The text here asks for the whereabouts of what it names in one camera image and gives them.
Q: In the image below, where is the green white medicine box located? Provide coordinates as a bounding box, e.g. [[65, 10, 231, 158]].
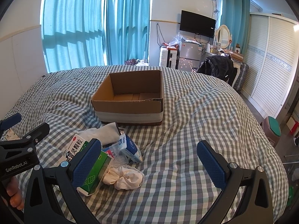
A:
[[58, 134, 112, 196]]

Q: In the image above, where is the white grey sock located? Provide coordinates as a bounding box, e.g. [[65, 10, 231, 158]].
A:
[[76, 122, 121, 146]]

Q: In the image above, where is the blue white tissue pack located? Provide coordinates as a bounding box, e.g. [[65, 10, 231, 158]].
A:
[[118, 134, 143, 163]]

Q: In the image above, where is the person's left hand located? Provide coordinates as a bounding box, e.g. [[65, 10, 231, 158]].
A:
[[6, 176, 24, 210]]

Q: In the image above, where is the pink bin green lid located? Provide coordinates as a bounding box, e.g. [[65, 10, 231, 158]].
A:
[[261, 116, 281, 148]]

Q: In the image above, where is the clear floss pick box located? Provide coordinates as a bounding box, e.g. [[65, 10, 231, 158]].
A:
[[102, 143, 129, 167]]

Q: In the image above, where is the grey checked bed cover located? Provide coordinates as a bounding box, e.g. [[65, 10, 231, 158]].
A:
[[5, 65, 288, 223]]

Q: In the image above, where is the brown cardboard box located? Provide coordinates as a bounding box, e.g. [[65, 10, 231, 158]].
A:
[[91, 70, 164, 125]]

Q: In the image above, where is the teal curtain left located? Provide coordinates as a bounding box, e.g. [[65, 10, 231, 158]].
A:
[[41, 0, 150, 72]]

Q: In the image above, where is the teal curtain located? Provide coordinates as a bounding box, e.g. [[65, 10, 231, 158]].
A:
[[41, 0, 150, 72], [221, 0, 250, 55]]

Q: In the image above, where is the black jacket on chair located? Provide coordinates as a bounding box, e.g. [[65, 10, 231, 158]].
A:
[[196, 55, 237, 86]]

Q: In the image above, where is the white tower appliance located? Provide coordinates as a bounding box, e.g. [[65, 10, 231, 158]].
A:
[[159, 48, 168, 67]]

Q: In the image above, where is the white louvered wardrobe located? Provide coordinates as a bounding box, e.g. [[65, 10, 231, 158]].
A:
[[241, 13, 298, 118]]

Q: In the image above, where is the silver small fridge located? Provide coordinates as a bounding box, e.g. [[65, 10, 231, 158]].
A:
[[177, 41, 202, 72]]

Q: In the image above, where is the oval white vanity mirror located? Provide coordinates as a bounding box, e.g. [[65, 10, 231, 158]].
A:
[[214, 25, 232, 49]]

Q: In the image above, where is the teal curtain right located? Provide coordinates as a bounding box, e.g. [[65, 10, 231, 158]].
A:
[[221, 0, 250, 55]]

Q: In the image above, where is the black wall television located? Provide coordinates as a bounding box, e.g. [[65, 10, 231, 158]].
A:
[[179, 10, 216, 38]]

